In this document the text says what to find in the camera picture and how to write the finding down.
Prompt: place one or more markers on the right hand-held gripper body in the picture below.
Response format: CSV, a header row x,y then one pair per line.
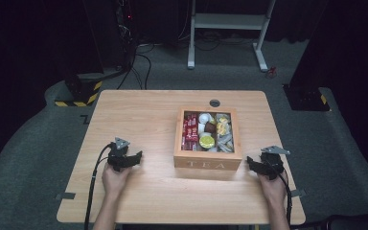
x,y
275,163

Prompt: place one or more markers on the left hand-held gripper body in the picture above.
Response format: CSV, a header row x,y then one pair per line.
x,y
117,156

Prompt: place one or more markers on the wooden tea box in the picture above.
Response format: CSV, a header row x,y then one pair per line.
x,y
204,161

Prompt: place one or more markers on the yellow-green lidded capsule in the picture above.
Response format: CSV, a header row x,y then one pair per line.
x,y
207,142

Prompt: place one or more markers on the person's right hand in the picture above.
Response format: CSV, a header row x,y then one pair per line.
x,y
273,190

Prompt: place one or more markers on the person's left hand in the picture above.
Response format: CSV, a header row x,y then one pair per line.
x,y
113,182

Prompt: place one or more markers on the grey tape piece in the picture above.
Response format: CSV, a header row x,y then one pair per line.
x,y
65,195
298,193

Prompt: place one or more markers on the silver foil packets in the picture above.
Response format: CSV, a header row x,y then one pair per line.
x,y
225,142

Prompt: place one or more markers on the white creamer cup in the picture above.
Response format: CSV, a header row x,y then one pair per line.
x,y
205,118
212,149
204,133
201,128

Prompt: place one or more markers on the black floor tape mark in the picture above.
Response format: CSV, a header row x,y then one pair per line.
x,y
85,119

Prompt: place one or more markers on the clear packet of yellow teabags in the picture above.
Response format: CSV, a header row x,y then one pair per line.
x,y
222,126

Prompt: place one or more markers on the brown capsule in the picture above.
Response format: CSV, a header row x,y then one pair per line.
x,y
210,128

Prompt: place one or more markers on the bundle of red sachets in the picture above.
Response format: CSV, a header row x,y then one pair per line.
x,y
190,131

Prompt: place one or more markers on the black yellow striped stand base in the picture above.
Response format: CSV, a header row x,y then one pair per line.
x,y
83,92

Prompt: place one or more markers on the grey table grommet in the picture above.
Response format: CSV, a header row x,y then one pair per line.
x,y
214,103

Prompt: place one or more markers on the small red floor object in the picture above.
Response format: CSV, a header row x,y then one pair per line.
x,y
271,72

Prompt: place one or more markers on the dark equipment rack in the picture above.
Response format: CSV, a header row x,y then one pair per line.
x,y
126,32

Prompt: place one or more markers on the white metal stand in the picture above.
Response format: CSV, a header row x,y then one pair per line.
x,y
226,21

